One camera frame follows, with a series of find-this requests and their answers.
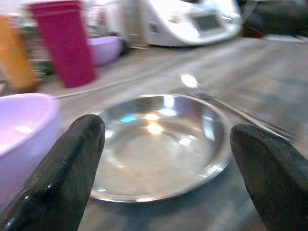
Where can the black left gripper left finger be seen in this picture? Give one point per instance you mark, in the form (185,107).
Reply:
(65,173)

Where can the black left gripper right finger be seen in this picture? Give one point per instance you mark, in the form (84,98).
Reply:
(272,173)

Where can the lilac plastic bowl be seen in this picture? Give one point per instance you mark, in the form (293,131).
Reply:
(21,134)
(106,49)

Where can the stainless steel fork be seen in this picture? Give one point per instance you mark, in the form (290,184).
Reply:
(240,113)

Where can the round stainless steel plate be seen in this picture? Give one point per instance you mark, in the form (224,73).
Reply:
(158,154)

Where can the magenta plastic cup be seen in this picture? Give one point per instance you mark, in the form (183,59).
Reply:
(66,45)

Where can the orange plastic cup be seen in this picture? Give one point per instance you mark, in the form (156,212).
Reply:
(15,53)

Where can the dark object with red base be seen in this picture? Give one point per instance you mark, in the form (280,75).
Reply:
(274,18)

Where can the white kitchen appliance with display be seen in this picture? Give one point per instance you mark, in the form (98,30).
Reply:
(190,21)

